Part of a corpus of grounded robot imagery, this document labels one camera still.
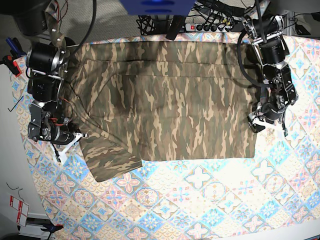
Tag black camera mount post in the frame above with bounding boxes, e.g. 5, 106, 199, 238
165, 15, 186, 41

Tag blue clamp lower left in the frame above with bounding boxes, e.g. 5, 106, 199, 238
40, 223, 64, 234

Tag blue clamp upper left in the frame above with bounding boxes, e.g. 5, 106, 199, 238
5, 37, 26, 58

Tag red white label tag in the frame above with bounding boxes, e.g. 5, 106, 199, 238
9, 195, 29, 227

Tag red black clamp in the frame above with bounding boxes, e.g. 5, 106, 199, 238
0, 55, 22, 77

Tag black hex key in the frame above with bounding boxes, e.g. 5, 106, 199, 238
7, 95, 24, 113

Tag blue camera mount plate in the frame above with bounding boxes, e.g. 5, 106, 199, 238
120, 0, 196, 16

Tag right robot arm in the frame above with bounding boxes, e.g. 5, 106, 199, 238
0, 0, 85, 164

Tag camouflage T-shirt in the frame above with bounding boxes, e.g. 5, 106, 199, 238
62, 41, 257, 182

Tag white power strip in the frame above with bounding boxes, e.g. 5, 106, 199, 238
184, 23, 235, 33

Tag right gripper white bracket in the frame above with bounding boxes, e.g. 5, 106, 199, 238
49, 132, 88, 163

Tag patterned tile tablecloth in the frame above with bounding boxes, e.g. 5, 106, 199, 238
10, 36, 320, 240

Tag blue clamp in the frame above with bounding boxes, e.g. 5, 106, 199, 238
5, 37, 26, 58
40, 223, 64, 234

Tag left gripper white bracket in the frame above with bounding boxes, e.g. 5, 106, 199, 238
247, 104, 288, 137

